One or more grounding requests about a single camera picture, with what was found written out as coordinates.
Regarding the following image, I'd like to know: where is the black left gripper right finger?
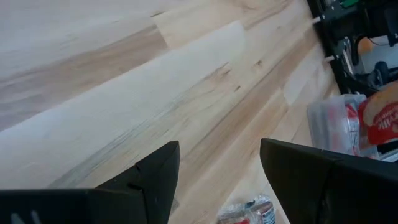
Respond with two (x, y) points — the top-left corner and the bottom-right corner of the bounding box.
(260, 138), (398, 224)

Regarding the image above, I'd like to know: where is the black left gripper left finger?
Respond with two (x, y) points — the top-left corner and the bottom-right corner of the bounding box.
(0, 140), (181, 224)

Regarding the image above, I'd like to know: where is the clear plastic bin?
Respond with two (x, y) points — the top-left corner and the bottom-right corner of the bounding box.
(307, 93), (381, 160)

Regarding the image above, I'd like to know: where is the black aluminium table frame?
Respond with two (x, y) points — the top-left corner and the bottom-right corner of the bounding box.
(306, 0), (398, 96)

